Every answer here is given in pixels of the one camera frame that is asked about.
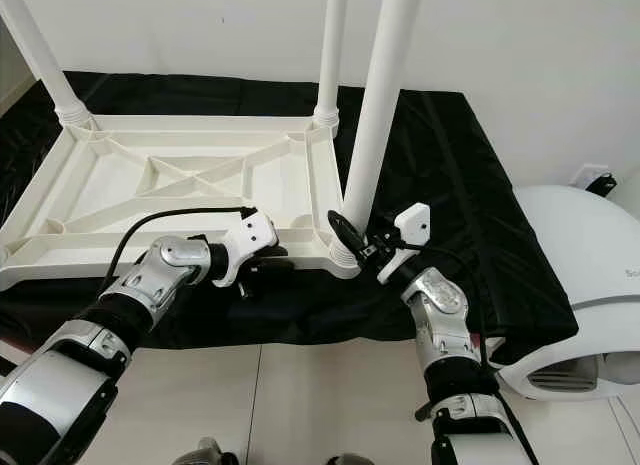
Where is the white plastic children table top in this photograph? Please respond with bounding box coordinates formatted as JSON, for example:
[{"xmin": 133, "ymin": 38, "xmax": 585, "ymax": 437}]
[{"xmin": 0, "ymin": 113, "xmax": 363, "ymax": 294}]

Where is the black table cover cloth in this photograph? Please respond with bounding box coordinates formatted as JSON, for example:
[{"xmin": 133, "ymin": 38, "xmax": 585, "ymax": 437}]
[{"xmin": 0, "ymin": 70, "xmax": 581, "ymax": 366}]

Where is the grey robot left foot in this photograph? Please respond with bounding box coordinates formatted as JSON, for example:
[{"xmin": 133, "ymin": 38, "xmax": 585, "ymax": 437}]
[{"xmin": 180, "ymin": 438, "xmax": 241, "ymax": 465}]

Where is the white domed appliance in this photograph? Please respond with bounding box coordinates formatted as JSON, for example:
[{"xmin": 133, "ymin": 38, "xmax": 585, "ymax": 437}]
[{"xmin": 495, "ymin": 185, "xmax": 640, "ymax": 398}]

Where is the black power plug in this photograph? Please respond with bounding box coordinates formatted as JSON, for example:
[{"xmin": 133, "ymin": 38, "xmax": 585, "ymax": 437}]
[{"xmin": 588, "ymin": 173, "xmax": 619, "ymax": 198}]

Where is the white wall socket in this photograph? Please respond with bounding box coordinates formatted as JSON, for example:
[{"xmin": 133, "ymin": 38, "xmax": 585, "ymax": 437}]
[{"xmin": 573, "ymin": 163, "xmax": 609, "ymax": 186}]

